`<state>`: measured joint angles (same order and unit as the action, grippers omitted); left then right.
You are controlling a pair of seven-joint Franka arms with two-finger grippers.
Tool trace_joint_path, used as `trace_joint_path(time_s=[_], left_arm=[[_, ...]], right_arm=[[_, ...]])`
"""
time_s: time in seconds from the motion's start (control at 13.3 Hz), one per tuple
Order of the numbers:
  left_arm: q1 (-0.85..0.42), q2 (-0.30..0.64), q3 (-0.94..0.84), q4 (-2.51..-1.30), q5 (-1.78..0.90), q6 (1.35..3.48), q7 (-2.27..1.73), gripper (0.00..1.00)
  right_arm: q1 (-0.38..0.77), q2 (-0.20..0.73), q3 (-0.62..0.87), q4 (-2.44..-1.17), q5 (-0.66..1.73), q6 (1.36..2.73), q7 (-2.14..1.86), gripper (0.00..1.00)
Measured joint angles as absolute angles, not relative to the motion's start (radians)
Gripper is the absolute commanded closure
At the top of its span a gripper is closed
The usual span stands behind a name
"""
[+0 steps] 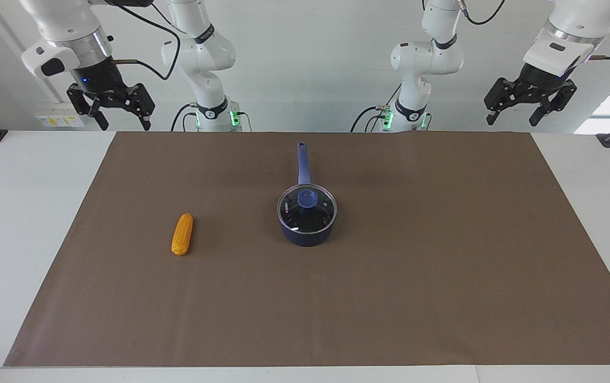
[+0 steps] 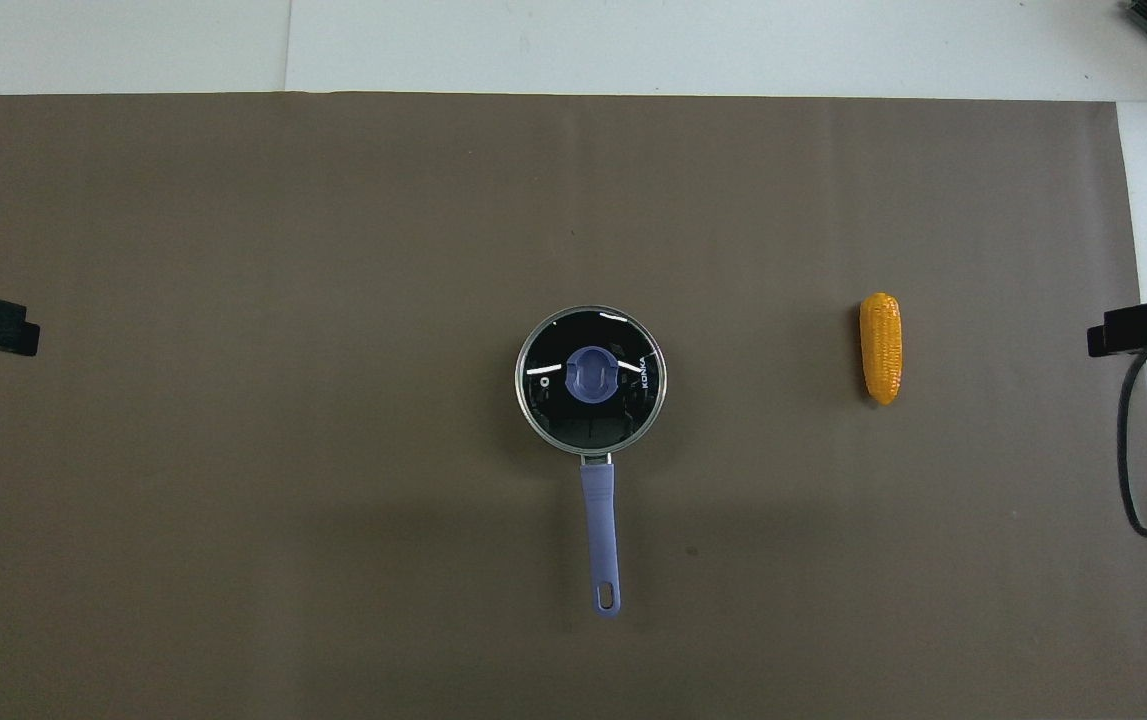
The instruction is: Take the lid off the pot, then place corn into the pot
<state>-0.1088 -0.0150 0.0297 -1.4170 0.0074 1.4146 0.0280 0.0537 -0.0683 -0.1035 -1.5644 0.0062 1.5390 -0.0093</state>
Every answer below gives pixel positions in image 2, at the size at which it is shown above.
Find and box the yellow toy corn cob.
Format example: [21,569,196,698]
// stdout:
[858,292,904,407]

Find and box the glass lid with blue knob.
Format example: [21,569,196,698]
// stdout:
[515,305,669,457]

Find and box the dark pot with purple handle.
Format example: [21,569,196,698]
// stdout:
[515,305,669,619]

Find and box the brown table mat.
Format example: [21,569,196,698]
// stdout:
[0,92,1147,720]

